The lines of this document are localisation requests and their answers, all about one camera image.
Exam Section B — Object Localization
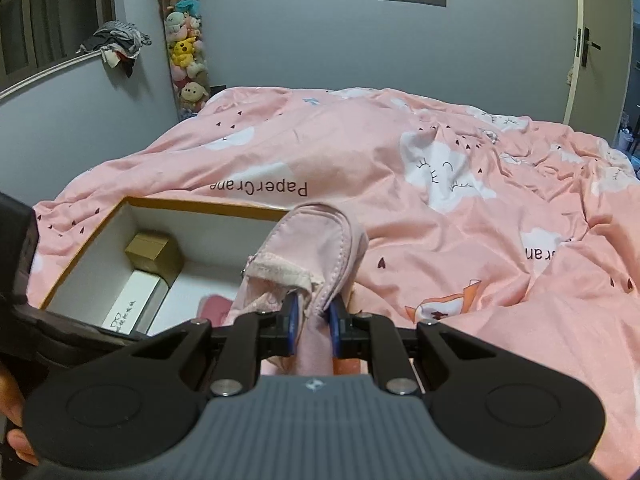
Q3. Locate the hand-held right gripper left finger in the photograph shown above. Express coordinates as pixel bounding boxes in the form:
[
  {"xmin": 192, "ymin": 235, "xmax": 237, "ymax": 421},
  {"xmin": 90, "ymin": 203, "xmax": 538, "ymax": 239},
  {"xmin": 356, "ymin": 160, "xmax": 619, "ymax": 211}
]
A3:
[{"xmin": 130, "ymin": 292, "xmax": 302, "ymax": 397}]

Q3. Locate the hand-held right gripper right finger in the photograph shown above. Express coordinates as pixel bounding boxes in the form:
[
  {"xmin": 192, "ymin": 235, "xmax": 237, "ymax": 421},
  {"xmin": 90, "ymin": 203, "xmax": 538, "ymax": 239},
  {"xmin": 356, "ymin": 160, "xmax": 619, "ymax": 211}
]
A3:
[{"xmin": 327, "ymin": 296, "xmax": 501, "ymax": 396}]

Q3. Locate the pink fabric zipper pouch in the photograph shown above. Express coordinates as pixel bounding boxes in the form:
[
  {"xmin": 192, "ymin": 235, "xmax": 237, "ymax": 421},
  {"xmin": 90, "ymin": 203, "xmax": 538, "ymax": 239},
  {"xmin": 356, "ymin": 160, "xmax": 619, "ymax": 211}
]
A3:
[{"xmin": 227, "ymin": 202, "xmax": 371, "ymax": 377}]

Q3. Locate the silver white rectangular box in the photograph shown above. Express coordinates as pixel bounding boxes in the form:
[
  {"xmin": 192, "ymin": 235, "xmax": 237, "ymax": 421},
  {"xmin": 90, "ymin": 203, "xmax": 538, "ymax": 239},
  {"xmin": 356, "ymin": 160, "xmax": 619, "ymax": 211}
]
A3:
[{"xmin": 101, "ymin": 270, "xmax": 172, "ymax": 334}]

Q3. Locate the orange cardboard box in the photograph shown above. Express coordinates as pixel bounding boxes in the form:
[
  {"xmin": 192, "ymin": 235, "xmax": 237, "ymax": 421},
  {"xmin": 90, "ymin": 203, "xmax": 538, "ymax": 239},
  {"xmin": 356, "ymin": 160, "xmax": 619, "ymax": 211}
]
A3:
[{"xmin": 39, "ymin": 196, "xmax": 362, "ymax": 376}]

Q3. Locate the small gold box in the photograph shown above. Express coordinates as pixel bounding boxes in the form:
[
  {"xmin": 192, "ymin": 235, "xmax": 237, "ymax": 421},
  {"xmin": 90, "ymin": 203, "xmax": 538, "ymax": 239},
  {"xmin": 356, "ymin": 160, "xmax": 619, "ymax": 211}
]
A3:
[{"xmin": 124, "ymin": 232, "xmax": 184, "ymax": 284}]

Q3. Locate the person's left hand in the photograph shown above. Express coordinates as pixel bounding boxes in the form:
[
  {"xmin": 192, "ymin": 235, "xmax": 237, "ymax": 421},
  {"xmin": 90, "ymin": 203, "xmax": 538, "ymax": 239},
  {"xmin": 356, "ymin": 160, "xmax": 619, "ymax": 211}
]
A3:
[{"xmin": 0, "ymin": 359, "xmax": 39, "ymax": 466}]

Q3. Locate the pink printed blanket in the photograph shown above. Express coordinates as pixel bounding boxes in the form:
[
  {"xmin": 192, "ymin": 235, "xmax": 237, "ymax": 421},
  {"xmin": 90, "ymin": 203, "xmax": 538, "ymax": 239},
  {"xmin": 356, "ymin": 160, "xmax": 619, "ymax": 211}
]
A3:
[{"xmin": 25, "ymin": 86, "xmax": 640, "ymax": 480}]

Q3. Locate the pile of clothes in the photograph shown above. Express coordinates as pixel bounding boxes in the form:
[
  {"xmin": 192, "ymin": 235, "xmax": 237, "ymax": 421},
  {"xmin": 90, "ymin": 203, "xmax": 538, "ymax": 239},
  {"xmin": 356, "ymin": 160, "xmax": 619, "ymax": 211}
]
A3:
[{"xmin": 76, "ymin": 20, "xmax": 152, "ymax": 79}]

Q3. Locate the window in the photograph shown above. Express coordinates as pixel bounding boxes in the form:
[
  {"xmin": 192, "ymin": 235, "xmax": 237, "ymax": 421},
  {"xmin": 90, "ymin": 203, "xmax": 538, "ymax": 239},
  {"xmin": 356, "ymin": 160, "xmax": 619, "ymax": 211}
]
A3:
[{"xmin": 0, "ymin": 0, "xmax": 117, "ymax": 102}]

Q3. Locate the clear tube of plush toys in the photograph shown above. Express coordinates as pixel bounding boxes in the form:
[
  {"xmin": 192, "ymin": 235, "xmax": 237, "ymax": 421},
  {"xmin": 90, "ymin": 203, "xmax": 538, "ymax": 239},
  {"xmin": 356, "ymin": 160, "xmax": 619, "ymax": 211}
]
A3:
[{"xmin": 159, "ymin": 0, "xmax": 212, "ymax": 122}]

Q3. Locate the white door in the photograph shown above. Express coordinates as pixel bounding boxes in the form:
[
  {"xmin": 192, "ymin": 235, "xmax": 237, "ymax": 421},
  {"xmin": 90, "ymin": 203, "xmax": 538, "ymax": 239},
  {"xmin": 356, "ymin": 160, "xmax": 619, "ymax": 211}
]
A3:
[{"xmin": 564, "ymin": 0, "xmax": 640, "ymax": 128}]

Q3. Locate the black door handle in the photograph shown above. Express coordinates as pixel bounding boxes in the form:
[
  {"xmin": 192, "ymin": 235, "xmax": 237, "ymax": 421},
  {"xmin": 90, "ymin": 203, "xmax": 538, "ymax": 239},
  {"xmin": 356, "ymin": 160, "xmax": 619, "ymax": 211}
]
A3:
[{"xmin": 574, "ymin": 27, "xmax": 602, "ymax": 69}]

